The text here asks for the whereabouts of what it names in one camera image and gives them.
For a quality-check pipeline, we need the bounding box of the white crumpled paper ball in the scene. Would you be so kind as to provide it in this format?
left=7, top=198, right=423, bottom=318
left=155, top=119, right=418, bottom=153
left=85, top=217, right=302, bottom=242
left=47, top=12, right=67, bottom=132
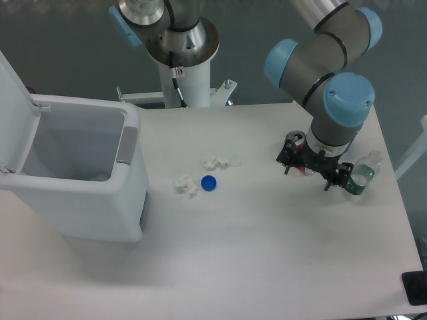
left=174, top=175, right=197, bottom=197

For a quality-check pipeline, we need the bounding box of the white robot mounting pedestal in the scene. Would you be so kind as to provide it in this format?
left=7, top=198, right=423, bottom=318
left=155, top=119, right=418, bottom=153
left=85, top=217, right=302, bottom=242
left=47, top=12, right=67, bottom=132
left=116, top=16, right=238, bottom=109

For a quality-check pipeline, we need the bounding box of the white crumpled paper piece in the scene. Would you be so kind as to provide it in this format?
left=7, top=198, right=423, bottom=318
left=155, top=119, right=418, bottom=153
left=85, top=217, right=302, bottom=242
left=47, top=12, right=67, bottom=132
left=203, top=155, right=231, bottom=171

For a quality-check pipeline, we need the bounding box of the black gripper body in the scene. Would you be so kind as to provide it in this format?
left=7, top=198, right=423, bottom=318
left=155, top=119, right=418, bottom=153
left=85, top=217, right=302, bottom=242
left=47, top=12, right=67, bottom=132
left=295, top=142, right=341, bottom=176

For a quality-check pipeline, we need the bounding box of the blue plastic bottle cap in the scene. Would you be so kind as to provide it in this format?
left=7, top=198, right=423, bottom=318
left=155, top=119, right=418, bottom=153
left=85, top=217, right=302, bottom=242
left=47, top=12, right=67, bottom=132
left=201, top=175, right=218, bottom=192

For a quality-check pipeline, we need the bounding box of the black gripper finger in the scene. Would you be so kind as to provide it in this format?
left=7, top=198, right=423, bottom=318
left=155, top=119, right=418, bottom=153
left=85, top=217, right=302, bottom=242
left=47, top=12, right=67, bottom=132
left=323, top=162, right=354, bottom=191
left=276, top=139, right=297, bottom=175

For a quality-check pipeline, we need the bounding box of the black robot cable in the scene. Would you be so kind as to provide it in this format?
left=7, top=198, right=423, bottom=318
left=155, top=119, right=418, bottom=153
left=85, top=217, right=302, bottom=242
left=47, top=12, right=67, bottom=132
left=163, top=0, right=189, bottom=109

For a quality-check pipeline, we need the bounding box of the red soda can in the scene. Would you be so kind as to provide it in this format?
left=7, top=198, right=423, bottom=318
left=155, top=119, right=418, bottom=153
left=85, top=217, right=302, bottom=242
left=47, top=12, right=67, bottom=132
left=285, top=130, right=315, bottom=176

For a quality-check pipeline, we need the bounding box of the white open trash bin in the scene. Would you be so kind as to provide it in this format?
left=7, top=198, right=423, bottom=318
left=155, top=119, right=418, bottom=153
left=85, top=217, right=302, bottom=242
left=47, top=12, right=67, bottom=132
left=1, top=57, right=149, bottom=243

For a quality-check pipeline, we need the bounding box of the black device at edge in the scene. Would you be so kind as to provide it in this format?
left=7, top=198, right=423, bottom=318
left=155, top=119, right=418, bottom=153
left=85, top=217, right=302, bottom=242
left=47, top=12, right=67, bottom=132
left=401, top=271, right=426, bottom=306

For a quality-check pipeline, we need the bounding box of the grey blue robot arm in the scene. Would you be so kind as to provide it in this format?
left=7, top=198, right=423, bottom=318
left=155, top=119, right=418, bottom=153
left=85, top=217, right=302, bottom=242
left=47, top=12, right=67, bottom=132
left=109, top=1, right=382, bottom=187

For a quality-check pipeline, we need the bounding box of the clear green-label plastic bottle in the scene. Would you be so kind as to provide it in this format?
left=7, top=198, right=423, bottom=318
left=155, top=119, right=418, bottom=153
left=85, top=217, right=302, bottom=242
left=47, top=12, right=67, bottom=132
left=345, top=150, right=382, bottom=195

